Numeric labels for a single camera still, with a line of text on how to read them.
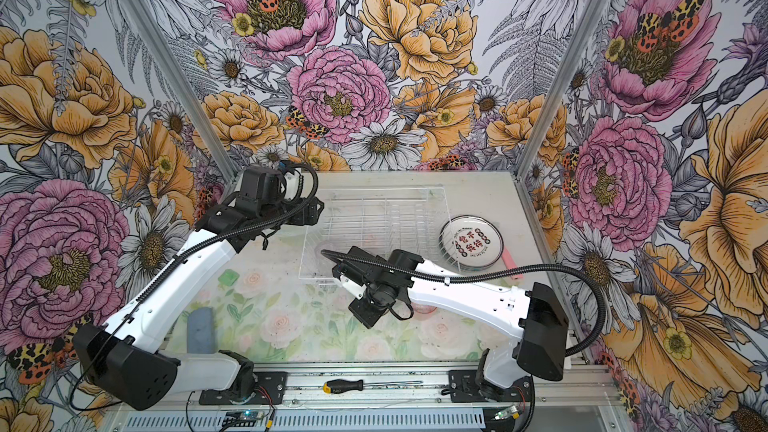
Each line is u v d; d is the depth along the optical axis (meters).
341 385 0.73
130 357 0.38
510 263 0.97
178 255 0.46
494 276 0.44
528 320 0.41
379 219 1.05
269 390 0.73
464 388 0.73
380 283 0.51
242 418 0.71
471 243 0.98
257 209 0.56
